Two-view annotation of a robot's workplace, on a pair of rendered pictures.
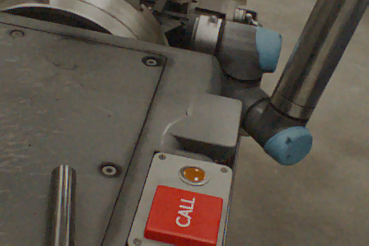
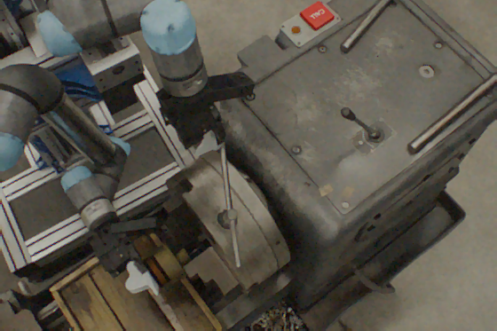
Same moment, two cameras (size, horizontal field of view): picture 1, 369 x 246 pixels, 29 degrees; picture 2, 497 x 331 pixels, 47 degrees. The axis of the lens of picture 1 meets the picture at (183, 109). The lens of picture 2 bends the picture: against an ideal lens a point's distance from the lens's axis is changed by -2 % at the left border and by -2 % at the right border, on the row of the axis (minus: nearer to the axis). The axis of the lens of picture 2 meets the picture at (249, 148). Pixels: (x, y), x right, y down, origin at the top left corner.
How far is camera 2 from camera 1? 141 cm
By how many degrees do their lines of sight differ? 73
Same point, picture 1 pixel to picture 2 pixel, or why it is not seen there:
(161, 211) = (325, 18)
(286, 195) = not seen: outside the picture
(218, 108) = (250, 54)
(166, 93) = (264, 73)
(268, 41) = (82, 171)
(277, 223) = not seen: outside the picture
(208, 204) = (307, 12)
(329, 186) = not seen: outside the picture
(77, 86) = (298, 97)
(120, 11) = (203, 173)
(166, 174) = (304, 35)
